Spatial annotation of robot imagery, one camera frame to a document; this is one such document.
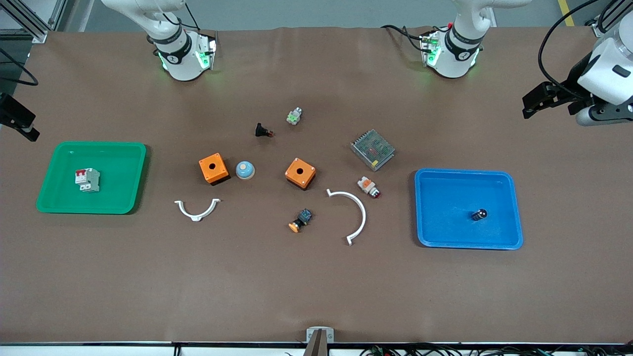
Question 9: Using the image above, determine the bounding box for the white red circuit breaker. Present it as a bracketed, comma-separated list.
[75, 168, 101, 192]

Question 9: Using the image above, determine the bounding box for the arm base box green light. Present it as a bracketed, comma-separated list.
[419, 31, 442, 67]
[197, 33, 218, 71]

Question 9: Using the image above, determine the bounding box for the green plastic tray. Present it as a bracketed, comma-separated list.
[36, 141, 147, 215]

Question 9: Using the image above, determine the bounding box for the blue plastic tray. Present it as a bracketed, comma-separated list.
[414, 168, 524, 250]

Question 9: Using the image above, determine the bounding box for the metal mesh power supply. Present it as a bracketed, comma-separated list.
[350, 129, 396, 172]

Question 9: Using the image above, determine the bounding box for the red cap white orange pushbutton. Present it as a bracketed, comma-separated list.
[357, 176, 381, 200]

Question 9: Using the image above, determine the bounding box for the small white pipe clamp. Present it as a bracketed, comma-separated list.
[174, 198, 221, 222]

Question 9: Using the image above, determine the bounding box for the large white pipe clamp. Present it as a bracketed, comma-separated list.
[326, 188, 367, 246]

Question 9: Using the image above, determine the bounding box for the brown table mat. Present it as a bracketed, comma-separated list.
[0, 26, 633, 344]

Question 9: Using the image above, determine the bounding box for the aluminium frame profile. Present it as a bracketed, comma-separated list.
[591, 0, 624, 38]
[0, 0, 67, 44]

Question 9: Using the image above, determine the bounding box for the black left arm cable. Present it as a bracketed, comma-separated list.
[538, 0, 602, 100]

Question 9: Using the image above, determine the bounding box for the black base cable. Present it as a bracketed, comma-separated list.
[381, 24, 432, 50]

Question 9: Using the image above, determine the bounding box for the orange button enclosure box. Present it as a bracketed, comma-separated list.
[284, 157, 317, 191]
[199, 153, 230, 186]

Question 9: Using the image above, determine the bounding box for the black switch with orange cap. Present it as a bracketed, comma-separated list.
[288, 208, 313, 233]

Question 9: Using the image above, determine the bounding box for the white bracket at table edge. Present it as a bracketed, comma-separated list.
[306, 326, 335, 356]

